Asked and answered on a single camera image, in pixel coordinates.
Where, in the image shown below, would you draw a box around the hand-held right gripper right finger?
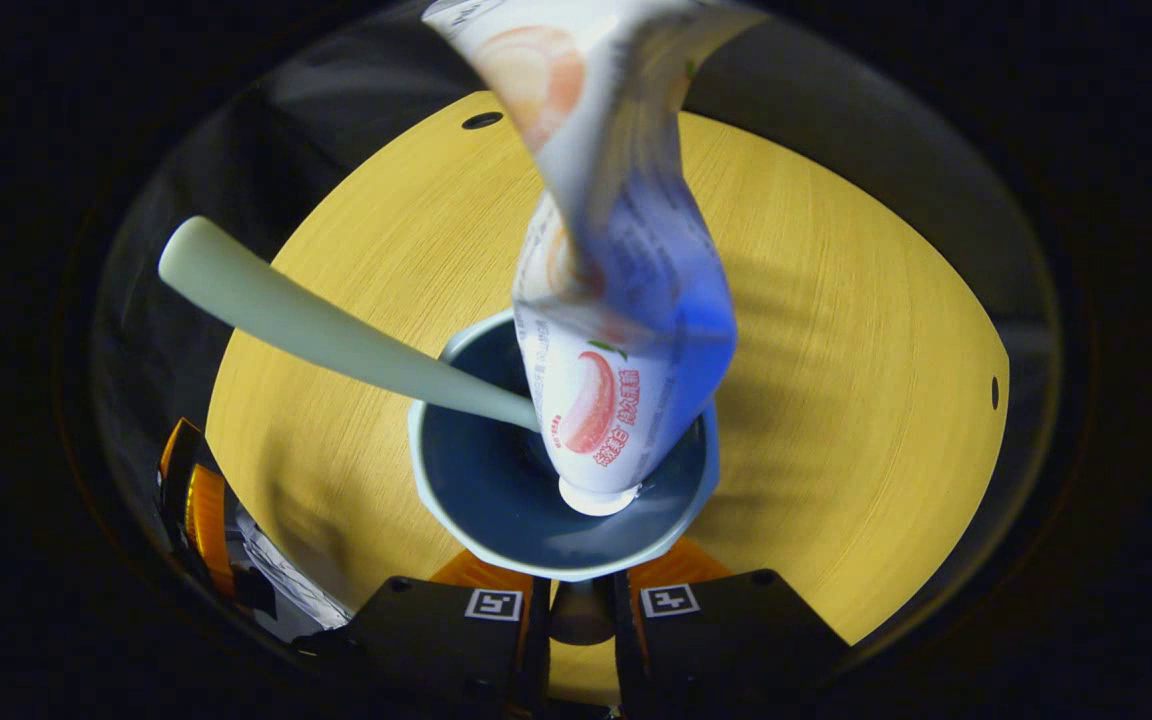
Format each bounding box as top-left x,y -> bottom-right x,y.
615,539 -> 850,717

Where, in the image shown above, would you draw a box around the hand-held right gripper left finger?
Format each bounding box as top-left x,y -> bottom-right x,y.
320,548 -> 550,717

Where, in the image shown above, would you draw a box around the blue cup with wooden handle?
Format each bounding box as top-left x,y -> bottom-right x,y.
407,307 -> 722,647

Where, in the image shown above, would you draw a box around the pale green toothbrush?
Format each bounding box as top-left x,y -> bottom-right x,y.
157,215 -> 543,434

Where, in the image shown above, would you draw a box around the white toothpaste tube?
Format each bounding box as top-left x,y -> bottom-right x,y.
422,0 -> 768,519

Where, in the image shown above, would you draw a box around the wooden desktop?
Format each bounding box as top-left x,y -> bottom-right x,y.
204,90 -> 1012,703

